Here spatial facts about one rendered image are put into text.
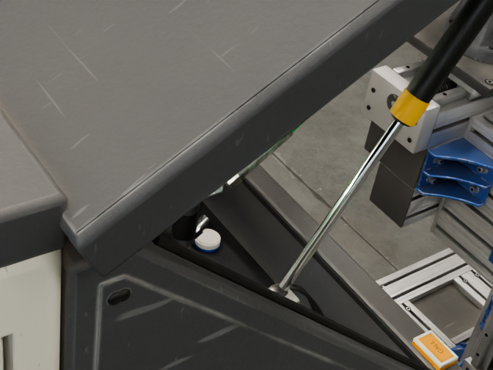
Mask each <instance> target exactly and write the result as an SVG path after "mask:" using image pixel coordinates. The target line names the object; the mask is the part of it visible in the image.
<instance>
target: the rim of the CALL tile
mask: <svg viewBox="0 0 493 370"><path fill-rule="evenodd" d="M429 333H432V334H433V335H434V336H435V337H436V338H437V339H438V340H439V341H440V342H441V343H442V344H443V345H444V346H445V347H446V348H447V349H448V350H449V351H450V352H451V353H452V354H453V355H454V357H452V358H450V359H448V360H446V361H444V362H442V363H441V362H440V361H439V360H438V359H437V358H436V357H435V356H434V355H433V354H432V353H431V352H430V351H429V350H428V349H427V348H426V347H425V346H424V345H423V344H422V343H421V342H420V340H419V338H422V337H423V336H425V335H428V334H429ZM413 341H414V342H415V343H416V344H417V345H418V346H419V347H420V348H421V349H422V350H423V351H424V353H426V354H427V356H429V357H430V359H432V360H433V362H435V364H437V365H438V367H440V368H442V367H444V366H446V365H448V364H450V363H452V362H454V361H456V360H458V358H459V357H458V356H457V355H456V354H455V353H454V352H453V351H452V350H451V349H450V348H449V347H448V346H447V345H446V344H445V343H444V342H443V341H442V340H441V339H440V338H439V337H438V336H437V335H436V334H435V333H434V332H433V331H432V330H429V331H428V332H426V333H424V334H422V335H419V336H417V337H415V338H414V339H413Z"/></svg>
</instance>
